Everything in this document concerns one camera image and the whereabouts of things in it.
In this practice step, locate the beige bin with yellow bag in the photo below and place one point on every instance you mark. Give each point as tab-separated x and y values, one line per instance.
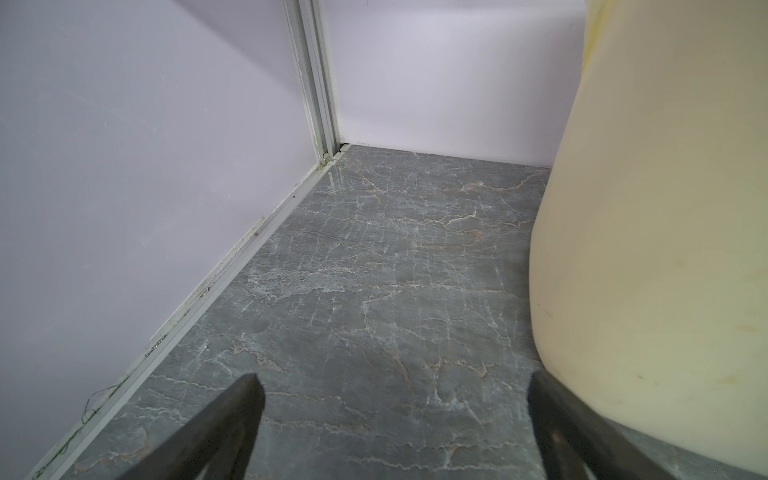
648	257

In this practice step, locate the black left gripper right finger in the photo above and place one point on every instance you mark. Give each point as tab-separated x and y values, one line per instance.
575	442

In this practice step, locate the aluminium left frame post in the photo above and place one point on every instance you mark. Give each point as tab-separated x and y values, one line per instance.
306	29

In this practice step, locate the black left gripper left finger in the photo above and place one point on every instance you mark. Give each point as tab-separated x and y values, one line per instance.
217	443

